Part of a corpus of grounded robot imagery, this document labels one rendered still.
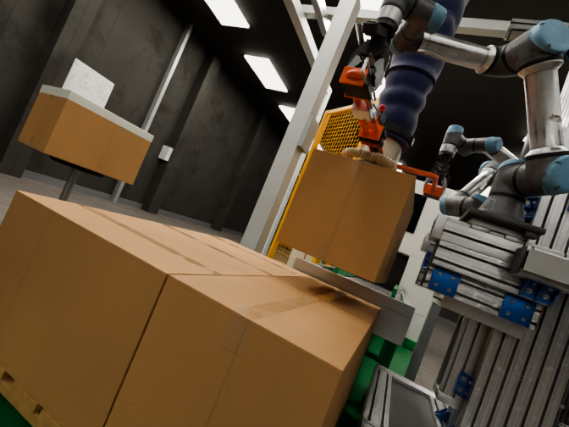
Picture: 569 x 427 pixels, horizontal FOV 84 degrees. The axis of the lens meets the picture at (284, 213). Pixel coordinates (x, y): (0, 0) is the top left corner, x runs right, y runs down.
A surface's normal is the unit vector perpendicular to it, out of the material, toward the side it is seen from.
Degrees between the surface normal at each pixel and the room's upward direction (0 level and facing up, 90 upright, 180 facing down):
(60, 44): 90
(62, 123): 90
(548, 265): 90
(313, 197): 90
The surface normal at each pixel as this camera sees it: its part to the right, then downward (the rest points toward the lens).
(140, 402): -0.33, -0.19
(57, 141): 0.81, 0.29
